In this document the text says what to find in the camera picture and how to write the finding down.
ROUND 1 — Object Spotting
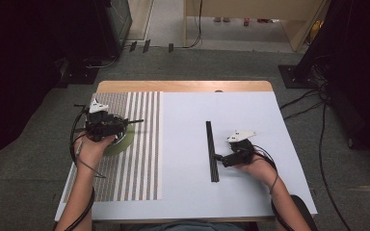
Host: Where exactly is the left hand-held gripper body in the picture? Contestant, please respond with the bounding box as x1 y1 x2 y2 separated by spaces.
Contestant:
85 98 120 142

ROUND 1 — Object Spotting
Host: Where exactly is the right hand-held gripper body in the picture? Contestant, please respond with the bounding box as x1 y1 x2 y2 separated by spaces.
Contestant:
226 129 257 166

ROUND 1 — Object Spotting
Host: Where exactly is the stainless steel bowl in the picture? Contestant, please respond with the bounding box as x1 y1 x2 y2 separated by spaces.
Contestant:
109 114 128 145

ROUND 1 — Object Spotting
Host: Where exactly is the person's right hand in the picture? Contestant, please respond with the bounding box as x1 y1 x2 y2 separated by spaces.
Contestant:
235 144 278 188

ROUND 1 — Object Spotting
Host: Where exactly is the person's left hand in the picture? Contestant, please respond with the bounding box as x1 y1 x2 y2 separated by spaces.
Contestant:
73 134 117 173

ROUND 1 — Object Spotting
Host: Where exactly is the round green coaster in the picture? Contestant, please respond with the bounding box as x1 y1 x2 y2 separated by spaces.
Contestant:
102 121 135 157

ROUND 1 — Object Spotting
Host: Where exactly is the striped woven placemat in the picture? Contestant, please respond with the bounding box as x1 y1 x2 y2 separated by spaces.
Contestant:
62 90 164 203

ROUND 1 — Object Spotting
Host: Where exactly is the black stand base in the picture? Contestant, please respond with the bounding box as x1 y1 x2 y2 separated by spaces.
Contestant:
57 57 100 89

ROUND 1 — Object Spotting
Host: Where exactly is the wooden table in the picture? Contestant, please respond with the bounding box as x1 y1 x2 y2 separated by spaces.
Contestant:
55 80 318 225

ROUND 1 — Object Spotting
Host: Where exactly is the white table sheet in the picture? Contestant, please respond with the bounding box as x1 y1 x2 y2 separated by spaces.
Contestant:
54 90 318 222

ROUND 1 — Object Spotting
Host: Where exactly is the person's blue-grey clothing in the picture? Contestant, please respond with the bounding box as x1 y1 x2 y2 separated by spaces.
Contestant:
119 220 250 231

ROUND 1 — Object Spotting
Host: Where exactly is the black cabinet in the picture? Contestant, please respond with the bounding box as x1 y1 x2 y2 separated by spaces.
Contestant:
104 0 133 60

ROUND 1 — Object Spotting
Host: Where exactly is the black curtain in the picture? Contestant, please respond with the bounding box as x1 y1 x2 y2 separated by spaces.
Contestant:
297 0 370 163
0 0 112 169

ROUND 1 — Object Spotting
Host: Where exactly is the yellow object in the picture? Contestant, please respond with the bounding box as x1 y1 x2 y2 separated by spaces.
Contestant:
309 20 324 43

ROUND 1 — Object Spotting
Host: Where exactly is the light wooden desk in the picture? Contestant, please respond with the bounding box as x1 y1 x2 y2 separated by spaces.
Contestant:
182 0 331 53

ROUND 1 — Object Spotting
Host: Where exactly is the white floor cable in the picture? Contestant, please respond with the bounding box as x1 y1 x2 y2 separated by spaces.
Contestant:
85 55 119 69

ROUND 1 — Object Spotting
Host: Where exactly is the long black floor cable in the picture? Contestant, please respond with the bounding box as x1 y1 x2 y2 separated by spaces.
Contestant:
318 101 352 231

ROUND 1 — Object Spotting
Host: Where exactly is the black stand base plate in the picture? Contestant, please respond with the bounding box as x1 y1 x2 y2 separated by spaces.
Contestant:
277 64 320 90

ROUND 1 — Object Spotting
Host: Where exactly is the hanging black cable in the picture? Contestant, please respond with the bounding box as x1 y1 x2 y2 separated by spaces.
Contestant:
186 0 204 50

